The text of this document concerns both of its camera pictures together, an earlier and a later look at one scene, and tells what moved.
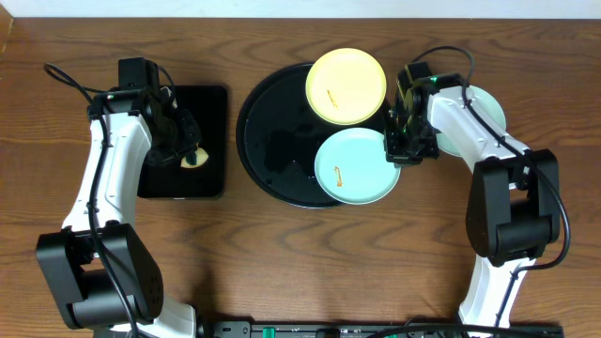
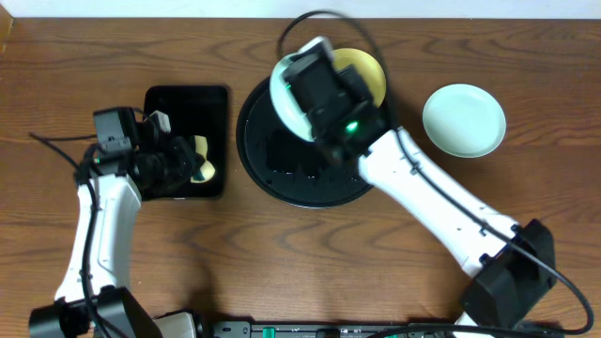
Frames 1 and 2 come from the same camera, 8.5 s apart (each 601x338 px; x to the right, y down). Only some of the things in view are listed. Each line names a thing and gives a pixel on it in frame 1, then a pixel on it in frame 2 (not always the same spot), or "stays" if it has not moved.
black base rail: [373, 330] stays
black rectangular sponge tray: [208, 107] stays
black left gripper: [186, 138] -> [186, 160]
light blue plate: [351, 166] -> [285, 110]
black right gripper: [401, 159] -> [359, 98]
